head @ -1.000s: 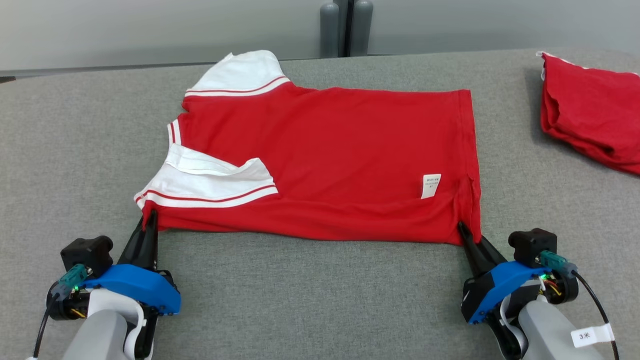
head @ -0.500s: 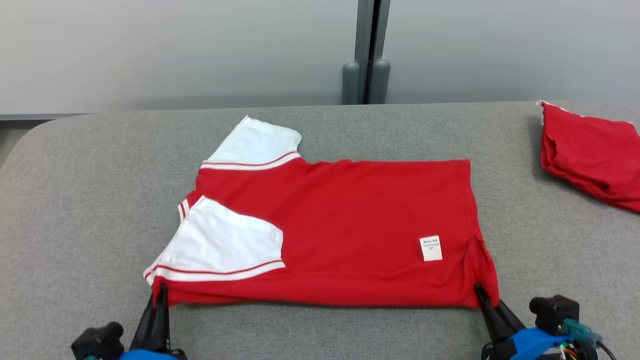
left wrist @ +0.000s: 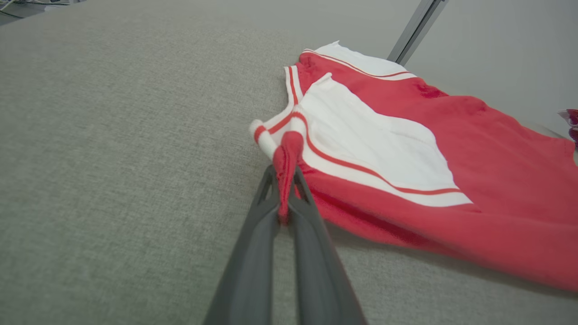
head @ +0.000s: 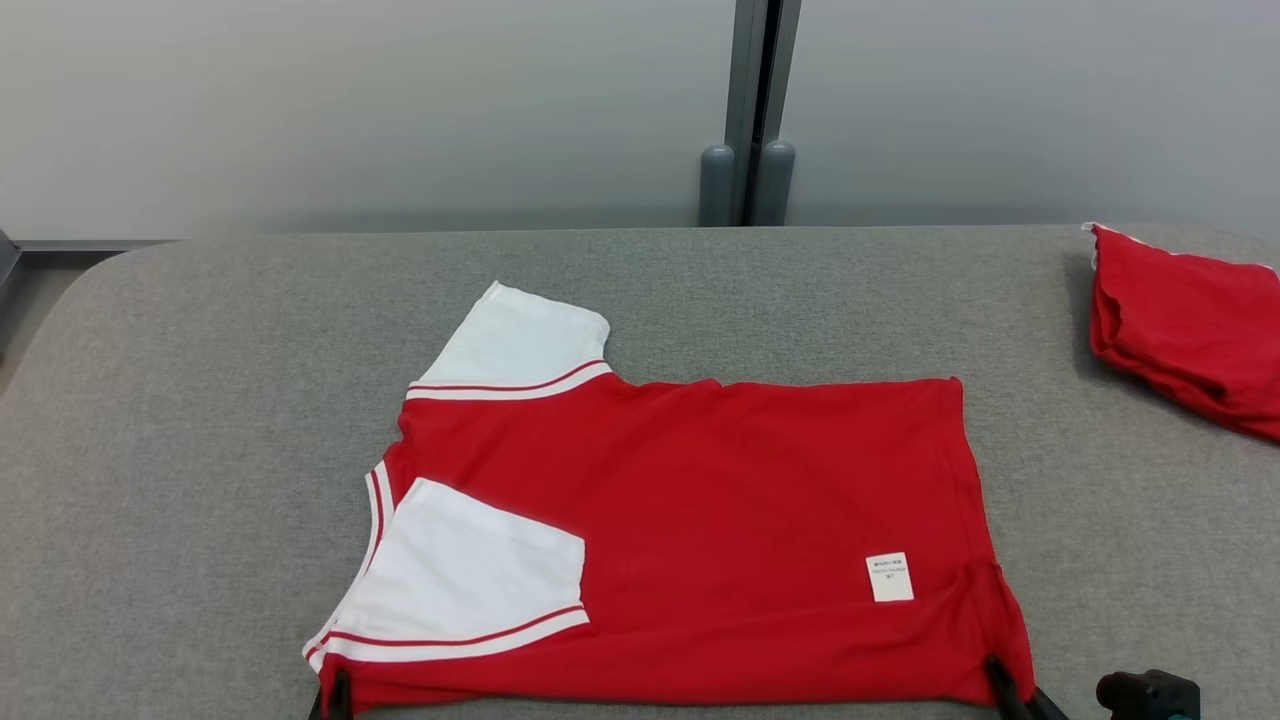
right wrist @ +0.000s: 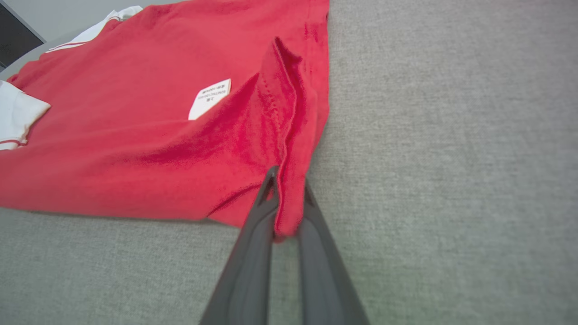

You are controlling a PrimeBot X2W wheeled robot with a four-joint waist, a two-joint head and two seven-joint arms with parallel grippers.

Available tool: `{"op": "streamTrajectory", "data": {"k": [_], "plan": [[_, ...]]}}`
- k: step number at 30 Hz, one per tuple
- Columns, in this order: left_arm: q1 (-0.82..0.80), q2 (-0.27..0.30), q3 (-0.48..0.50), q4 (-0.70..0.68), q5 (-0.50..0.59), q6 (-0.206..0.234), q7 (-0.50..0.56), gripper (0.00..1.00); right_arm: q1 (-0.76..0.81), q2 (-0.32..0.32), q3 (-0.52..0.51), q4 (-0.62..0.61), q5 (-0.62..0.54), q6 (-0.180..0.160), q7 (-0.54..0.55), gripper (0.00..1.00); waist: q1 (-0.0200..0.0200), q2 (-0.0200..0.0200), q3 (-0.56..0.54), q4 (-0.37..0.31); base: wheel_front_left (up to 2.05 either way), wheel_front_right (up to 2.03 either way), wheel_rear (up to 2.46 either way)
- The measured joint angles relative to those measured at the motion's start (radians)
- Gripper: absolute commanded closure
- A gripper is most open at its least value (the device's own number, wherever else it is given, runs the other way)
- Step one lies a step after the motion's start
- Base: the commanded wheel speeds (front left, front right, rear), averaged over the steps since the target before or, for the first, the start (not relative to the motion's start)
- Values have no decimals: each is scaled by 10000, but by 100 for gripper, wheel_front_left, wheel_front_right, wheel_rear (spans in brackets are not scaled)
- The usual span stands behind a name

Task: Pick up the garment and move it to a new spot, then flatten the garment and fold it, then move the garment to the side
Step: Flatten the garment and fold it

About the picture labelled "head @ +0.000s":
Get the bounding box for grey wall base rail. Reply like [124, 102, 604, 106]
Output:
[0, 228, 181, 291]

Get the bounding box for grey cylindrical post foot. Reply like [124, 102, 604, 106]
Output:
[760, 140, 797, 227]
[698, 144, 736, 228]

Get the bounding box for grey partition post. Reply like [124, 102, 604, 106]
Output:
[722, 0, 803, 226]

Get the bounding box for red and white t-shirt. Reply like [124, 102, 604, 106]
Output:
[302, 281, 1036, 716]

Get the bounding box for red shorts with white stripe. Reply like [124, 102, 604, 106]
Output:
[1082, 222, 1280, 443]

